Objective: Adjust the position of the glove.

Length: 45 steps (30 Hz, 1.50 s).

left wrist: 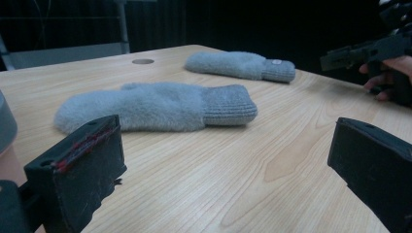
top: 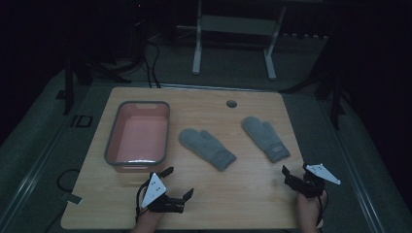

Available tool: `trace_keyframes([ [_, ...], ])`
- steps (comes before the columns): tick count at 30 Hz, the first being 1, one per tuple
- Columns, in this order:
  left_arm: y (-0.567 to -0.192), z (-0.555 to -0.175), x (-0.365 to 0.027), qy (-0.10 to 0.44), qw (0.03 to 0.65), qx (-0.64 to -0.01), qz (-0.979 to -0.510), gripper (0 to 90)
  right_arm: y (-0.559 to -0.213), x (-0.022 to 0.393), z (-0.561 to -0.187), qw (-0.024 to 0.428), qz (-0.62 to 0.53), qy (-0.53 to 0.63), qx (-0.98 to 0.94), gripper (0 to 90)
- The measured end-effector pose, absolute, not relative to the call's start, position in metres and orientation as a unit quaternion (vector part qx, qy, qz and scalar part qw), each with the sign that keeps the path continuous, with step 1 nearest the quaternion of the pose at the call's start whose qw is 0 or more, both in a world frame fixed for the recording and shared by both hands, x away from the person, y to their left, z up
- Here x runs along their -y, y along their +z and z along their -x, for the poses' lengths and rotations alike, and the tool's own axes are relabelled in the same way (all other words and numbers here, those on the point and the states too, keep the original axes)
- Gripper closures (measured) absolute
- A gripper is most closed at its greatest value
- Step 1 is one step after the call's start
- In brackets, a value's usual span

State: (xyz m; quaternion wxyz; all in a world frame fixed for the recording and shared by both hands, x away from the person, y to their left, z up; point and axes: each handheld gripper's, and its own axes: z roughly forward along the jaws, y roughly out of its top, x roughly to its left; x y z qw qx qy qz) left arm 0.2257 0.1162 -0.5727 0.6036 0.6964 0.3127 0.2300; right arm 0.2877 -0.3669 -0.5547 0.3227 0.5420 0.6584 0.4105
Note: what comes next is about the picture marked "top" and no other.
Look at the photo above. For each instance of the black tripod stand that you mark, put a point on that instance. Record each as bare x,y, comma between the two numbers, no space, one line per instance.
68,87

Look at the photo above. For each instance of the pink basin with grey rim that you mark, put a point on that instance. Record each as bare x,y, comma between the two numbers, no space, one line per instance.
140,137

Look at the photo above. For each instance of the black metal stand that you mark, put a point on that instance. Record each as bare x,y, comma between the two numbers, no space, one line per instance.
335,103

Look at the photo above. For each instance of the person's right hand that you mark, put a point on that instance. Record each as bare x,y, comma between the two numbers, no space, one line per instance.
309,212

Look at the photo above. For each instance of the grey mitten with label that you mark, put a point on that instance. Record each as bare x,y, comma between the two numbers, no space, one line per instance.
265,137

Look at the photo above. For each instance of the grey tape piece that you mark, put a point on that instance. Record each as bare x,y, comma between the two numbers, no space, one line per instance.
72,198

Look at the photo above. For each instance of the plain grey mitten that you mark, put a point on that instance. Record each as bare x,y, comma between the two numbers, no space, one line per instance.
207,149

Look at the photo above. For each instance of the person's left hand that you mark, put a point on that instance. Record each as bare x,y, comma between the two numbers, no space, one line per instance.
147,223

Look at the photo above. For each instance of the grey table grommet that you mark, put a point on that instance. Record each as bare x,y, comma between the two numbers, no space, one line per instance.
231,104

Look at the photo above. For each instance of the white metal desk frame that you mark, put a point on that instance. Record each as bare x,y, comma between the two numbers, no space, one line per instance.
236,25

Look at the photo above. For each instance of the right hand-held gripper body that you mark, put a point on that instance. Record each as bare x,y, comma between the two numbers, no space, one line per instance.
311,186

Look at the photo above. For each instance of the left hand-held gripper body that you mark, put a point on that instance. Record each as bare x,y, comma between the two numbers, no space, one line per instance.
154,191

